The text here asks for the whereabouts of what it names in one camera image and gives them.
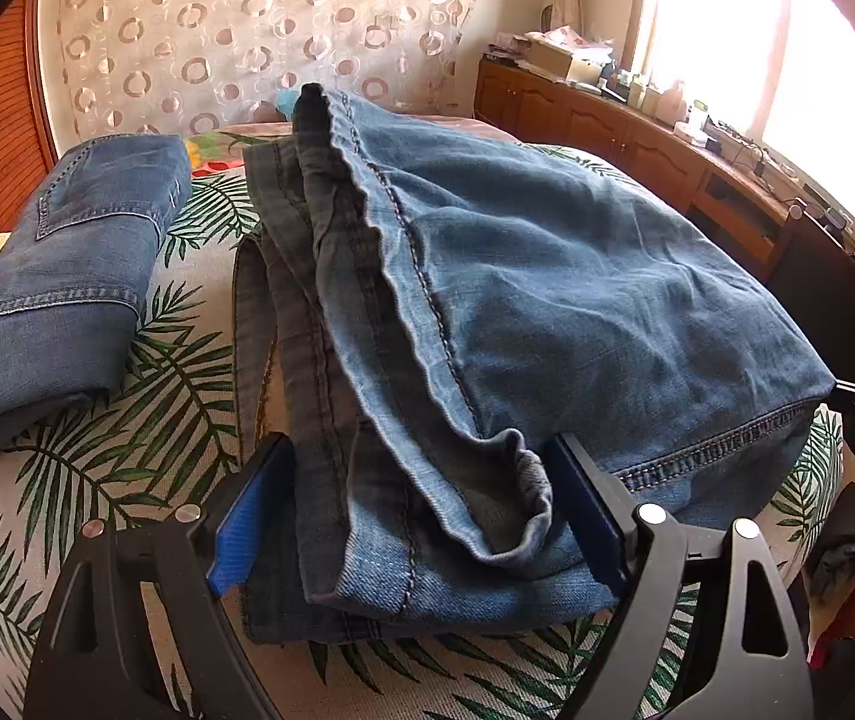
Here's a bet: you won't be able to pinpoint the black chair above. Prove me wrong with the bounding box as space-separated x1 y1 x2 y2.
768 202 855 406

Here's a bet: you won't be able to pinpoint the dark cloth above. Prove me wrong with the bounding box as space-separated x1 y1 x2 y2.
802 484 855 616

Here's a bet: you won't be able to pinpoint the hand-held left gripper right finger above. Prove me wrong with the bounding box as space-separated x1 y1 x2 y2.
543 431 815 720

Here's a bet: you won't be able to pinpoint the green leaf print bedsheet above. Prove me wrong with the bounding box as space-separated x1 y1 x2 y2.
0 141 848 720

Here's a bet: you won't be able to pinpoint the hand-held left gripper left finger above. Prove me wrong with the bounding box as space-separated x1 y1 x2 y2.
22 431 301 720

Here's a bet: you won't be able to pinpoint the brown wooden cabinet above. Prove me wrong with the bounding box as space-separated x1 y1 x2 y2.
474 56 803 280

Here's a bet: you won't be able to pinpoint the bright window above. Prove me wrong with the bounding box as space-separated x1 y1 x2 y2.
618 0 855 248

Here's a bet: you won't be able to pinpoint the sheer circle pattern curtain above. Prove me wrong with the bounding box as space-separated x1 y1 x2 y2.
37 0 485 140

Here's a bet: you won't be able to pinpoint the floral plush blanket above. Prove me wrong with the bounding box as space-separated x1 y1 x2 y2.
187 105 518 181

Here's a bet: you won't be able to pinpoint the light blue denim pants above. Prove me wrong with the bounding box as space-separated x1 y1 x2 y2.
232 82 837 646

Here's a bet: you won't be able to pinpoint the folded blue denim pants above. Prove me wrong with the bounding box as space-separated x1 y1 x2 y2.
0 133 194 462

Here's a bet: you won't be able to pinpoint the brown wooden wardrobe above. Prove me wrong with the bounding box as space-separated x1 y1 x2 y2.
0 0 61 271

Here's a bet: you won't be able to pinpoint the large cardboard box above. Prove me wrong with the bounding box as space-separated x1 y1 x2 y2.
524 34 595 80

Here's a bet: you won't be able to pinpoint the white plastic container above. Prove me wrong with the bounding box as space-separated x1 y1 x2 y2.
665 81 700 125

